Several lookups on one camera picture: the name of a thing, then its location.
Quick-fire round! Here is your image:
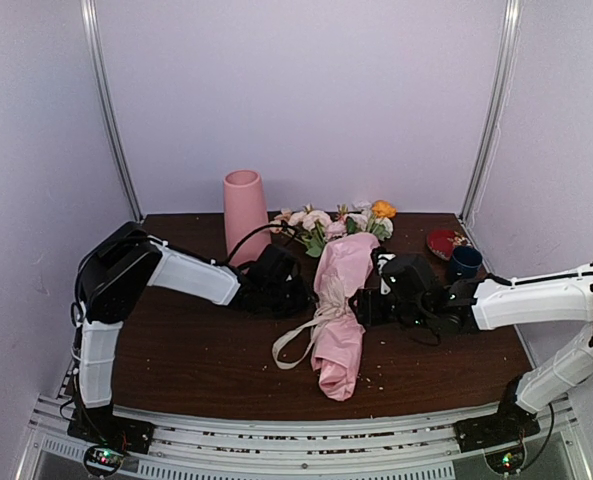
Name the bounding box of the pink wrapping paper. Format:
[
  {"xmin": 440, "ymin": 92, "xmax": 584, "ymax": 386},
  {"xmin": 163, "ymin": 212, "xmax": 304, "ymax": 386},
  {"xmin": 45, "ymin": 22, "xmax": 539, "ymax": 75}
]
[{"xmin": 311, "ymin": 233, "xmax": 379, "ymax": 402}]

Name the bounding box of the artificial flower bouquet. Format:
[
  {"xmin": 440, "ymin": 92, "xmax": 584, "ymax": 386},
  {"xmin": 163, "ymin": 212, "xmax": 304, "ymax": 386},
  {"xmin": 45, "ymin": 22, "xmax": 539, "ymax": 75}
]
[{"xmin": 269, "ymin": 200, "xmax": 398, "ymax": 258}]

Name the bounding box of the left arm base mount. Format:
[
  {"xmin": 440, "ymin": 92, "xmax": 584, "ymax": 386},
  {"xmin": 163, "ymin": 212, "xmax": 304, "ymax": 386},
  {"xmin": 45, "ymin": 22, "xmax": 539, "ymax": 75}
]
[{"xmin": 67, "ymin": 417, "xmax": 155, "ymax": 479}]

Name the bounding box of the dark blue mug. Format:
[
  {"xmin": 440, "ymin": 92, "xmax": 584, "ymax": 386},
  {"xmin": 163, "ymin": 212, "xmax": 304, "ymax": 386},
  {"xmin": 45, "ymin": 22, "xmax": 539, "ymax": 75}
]
[{"xmin": 446, "ymin": 246, "xmax": 483, "ymax": 283}]

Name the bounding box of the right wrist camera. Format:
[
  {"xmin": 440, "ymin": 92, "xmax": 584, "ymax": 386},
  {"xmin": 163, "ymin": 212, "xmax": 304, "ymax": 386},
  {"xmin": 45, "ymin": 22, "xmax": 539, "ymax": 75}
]
[{"xmin": 371, "ymin": 247, "xmax": 397, "ymax": 296}]

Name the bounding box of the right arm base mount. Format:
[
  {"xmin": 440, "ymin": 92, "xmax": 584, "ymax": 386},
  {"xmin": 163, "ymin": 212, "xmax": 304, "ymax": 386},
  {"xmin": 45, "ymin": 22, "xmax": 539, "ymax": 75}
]
[{"xmin": 454, "ymin": 413, "xmax": 541, "ymax": 477}]

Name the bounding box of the right aluminium corner post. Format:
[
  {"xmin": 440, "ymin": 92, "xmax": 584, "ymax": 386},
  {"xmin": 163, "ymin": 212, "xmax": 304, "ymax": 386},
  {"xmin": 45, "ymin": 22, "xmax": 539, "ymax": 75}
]
[{"xmin": 460, "ymin": 0, "xmax": 523, "ymax": 226}]

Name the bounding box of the left aluminium corner post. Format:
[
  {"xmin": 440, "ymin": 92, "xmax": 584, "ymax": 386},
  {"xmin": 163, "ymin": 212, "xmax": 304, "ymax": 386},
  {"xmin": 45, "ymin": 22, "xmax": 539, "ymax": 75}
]
[{"xmin": 80, "ymin": 0, "xmax": 144, "ymax": 222}]

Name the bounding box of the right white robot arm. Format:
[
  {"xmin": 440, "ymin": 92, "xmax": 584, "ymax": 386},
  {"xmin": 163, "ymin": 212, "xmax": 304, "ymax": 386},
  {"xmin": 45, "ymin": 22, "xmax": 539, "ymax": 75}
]
[{"xmin": 349, "ymin": 248, "xmax": 593, "ymax": 442}]

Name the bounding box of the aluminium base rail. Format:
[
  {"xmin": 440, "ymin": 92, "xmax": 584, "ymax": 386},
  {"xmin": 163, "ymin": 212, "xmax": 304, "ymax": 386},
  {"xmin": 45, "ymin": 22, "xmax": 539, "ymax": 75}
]
[{"xmin": 12, "ymin": 394, "xmax": 593, "ymax": 479}]

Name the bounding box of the pink tapered vase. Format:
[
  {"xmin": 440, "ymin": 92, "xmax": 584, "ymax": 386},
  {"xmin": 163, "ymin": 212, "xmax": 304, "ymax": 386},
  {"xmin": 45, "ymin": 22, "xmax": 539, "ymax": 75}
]
[{"xmin": 224, "ymin": 170, "xmax": 271, "ymax": 266}]

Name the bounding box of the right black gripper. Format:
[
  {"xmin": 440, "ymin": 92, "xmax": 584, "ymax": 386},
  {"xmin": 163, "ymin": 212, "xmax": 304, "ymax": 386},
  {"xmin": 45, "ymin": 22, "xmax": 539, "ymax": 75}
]
[{"xmin": 348, "ymin": 288, "xmax": 430, "ymax": 331}]

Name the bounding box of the aluminium corner post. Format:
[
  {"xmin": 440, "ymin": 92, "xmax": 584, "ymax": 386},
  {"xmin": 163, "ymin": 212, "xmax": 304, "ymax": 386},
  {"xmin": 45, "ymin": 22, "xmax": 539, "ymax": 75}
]
[
  {"xmin": 80, "ymin": 0, "xmax": 144, "ymax": 222},
  {"xmin": 460, "ymin": 0, "xmax": 523, "ymax": 226}
]

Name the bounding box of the red floral plate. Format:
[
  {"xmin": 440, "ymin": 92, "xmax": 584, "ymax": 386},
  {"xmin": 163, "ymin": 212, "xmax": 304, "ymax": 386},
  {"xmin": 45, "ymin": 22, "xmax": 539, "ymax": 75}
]
[{"xmin": 426, "ymin": 229, "xmax": 472, "ymax": 261}]

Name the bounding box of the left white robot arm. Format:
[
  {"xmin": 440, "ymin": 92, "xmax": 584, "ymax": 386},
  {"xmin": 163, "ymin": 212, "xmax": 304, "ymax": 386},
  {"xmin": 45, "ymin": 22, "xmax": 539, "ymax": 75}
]
[{"xmin": 70, "ymin": 221, "xmax": 315, "ymax": 444}]

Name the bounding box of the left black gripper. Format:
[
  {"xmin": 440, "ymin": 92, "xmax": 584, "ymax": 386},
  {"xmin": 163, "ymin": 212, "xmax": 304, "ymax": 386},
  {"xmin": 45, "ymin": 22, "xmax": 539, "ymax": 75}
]
[{"xmin": 263, "ymin": 273, "xmax": 318, "ymax": 319}]

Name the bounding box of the cream ribbon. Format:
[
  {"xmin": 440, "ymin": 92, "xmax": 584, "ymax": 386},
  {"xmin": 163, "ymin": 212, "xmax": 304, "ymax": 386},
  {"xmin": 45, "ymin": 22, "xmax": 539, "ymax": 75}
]
[{"xmin": 271, "ymin": 277, "xmax": 350, "ymax": 370}]

